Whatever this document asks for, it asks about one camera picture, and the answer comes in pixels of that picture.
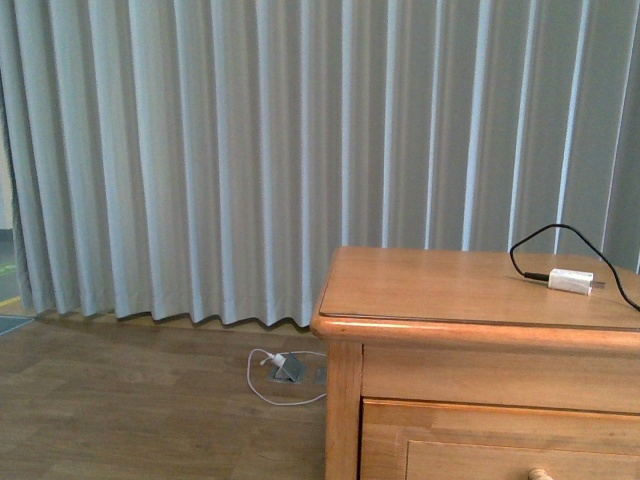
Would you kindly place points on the white power adapter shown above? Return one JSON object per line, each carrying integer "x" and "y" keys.
{"x": 573, "y": 281}

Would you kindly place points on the open metal floor socket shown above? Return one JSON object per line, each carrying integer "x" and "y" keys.
{"x": 286, "y": 369}

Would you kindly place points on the light grey pleated curtain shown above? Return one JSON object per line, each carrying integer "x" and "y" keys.
{"x": 207, "y": 157}

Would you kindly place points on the green floor mat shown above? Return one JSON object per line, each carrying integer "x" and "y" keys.
{"x": 11, "y": 323}

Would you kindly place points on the wooden drawer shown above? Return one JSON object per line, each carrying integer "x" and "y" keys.
{"x": 427, "y": 440}

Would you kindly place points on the round wooden drawer knob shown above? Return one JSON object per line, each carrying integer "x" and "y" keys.
{"x": 538, "y": 474}

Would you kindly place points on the wooden nightstand cabinet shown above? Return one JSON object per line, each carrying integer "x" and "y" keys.
{"x": 470, "y": 328}

